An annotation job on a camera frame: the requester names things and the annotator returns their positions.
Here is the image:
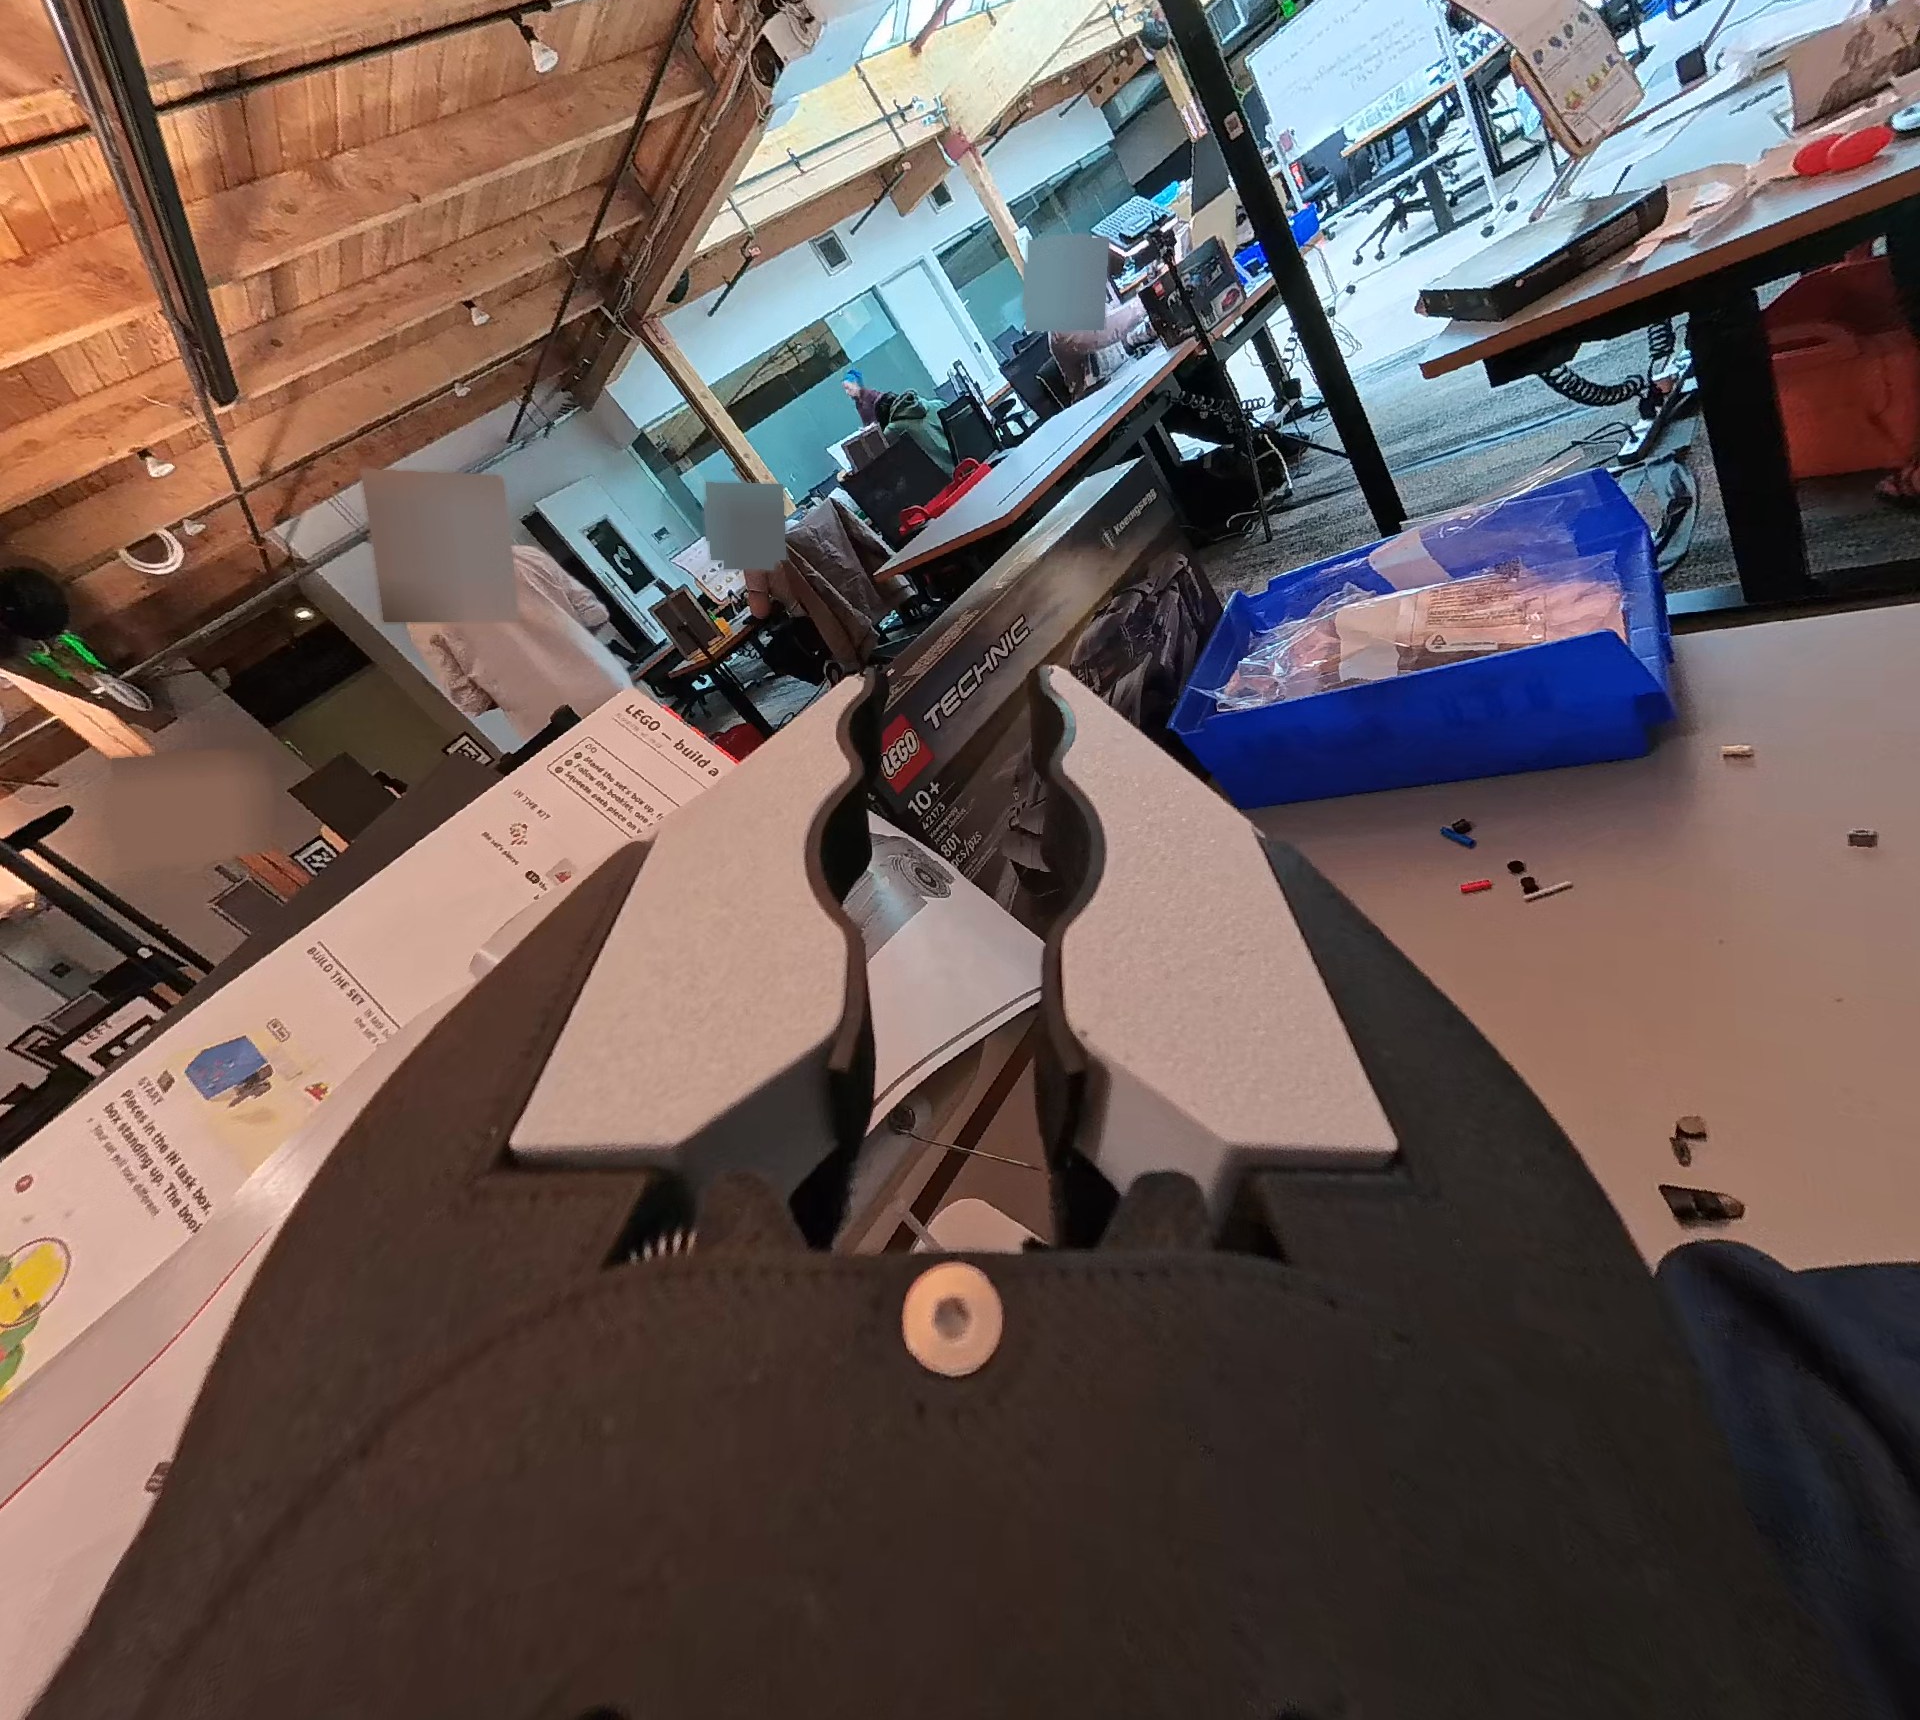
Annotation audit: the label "clear bags of toy parts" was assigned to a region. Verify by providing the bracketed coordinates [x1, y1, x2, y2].
[1213, 505, 1631, 718]

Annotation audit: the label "flat black box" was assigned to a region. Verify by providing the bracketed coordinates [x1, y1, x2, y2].
[1416, 183, 1671, 325]

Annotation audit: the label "orange bag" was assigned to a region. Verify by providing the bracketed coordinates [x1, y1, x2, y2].
[1761, 255, 1920, 481]

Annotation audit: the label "black steel pole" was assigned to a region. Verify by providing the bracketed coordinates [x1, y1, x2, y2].
[1073, 0, 1410, 538]

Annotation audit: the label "white ceiling unit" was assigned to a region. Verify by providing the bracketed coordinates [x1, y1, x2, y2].
[744, 0, 900, 124]

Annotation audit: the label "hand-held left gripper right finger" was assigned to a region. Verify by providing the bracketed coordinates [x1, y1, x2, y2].
[1034, 665, 1403, 1251]

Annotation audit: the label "blue plastic bin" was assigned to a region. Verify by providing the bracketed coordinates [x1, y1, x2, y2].
[1170, 467, 1678, 811]

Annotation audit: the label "white whiteboard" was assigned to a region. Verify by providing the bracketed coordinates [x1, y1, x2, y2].
[1241, 0, 1453, 160]

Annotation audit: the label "brown cardboard sign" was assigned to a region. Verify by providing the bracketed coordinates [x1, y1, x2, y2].
[1421, 0, 1648, 158]

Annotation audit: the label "black coiled cable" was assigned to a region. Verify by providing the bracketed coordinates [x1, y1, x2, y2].
[1541, 317, 1697, 418]

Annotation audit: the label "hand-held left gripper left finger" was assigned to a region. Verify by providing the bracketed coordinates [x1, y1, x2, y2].
[505, 675, 881, 1251]

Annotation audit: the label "scattered tiny toy pieces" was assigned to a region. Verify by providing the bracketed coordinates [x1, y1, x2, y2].
[1435, 742, 1884, 1228]

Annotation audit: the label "black toy set box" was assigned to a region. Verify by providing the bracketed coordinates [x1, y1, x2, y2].
[862, 455, 1224, 934]

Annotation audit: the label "instruction book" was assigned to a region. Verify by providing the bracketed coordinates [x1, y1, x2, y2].
[0, 816, 1048, 1720]

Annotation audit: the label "black overhead bar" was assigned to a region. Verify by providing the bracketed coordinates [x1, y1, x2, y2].
[0, 0, 242, 406]

